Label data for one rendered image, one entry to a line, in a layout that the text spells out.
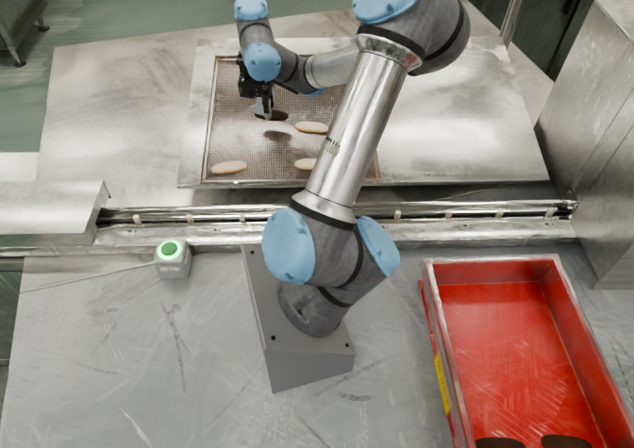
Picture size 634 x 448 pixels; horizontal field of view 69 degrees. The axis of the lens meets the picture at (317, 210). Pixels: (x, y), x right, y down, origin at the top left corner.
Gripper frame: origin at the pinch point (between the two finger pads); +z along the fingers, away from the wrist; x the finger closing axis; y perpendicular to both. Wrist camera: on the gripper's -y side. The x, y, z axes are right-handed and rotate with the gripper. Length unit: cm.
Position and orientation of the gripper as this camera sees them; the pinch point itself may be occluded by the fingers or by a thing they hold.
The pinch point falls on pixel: (271, 111)
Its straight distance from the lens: 135.9
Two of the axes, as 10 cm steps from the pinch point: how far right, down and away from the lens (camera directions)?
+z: -0.1, 5.0, 8.7
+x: -1.2, 8.6, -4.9
